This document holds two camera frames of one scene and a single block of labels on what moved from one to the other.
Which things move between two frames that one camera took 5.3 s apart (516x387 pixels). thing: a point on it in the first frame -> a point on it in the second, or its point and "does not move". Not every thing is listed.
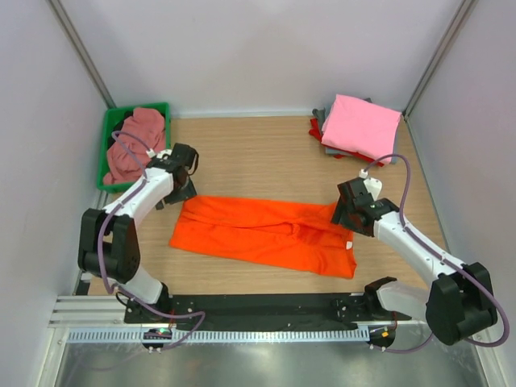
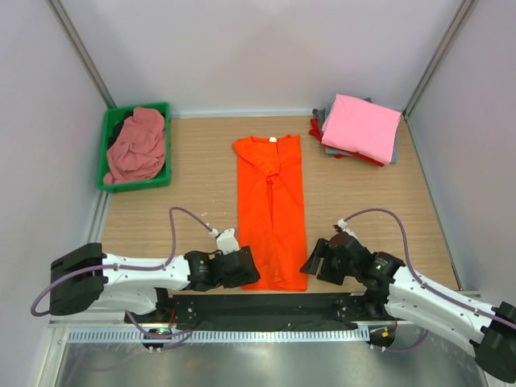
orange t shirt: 291,234 -> 271,210
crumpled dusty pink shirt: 142,132 does not move
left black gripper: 189,191 -> 247,278
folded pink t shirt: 361,126 does not move
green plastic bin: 113,121 does not move
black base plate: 257,310 does not move
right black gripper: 340,217 -> 322,251
